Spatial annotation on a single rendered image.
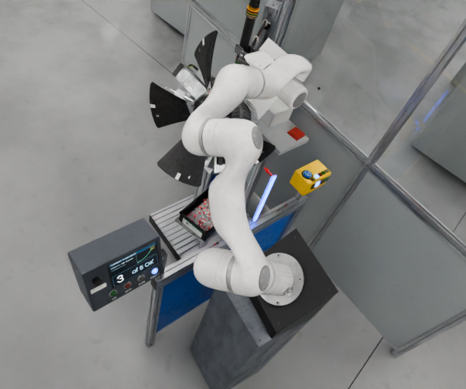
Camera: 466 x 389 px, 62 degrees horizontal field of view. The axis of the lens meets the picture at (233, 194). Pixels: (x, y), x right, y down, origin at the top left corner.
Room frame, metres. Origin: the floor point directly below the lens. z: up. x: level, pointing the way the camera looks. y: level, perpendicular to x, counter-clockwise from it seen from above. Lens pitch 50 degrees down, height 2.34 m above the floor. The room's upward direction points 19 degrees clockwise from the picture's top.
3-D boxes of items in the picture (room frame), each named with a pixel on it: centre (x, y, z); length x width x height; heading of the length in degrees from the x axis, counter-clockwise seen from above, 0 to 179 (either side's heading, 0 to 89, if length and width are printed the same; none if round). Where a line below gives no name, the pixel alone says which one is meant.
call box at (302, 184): (1.35, -0.33, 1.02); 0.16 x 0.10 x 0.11; 142
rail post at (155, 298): (0.70, 0.18, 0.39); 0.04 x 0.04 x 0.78; 52
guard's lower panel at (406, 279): (1.90, -0.30, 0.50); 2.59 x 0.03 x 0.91; 52
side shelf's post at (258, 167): (1.84, -0.10, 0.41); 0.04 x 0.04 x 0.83; 52
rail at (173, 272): (1.04, -0.08, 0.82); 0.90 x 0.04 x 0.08; 142
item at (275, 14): (1.96, 0.11, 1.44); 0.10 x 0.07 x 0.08; 177
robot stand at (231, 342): (0.74, -0.26, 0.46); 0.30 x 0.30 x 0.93; 46
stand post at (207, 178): (1.50, 0.18, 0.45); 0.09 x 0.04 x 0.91; 52
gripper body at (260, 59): (1.27, 0.05, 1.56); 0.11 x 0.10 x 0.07; 53
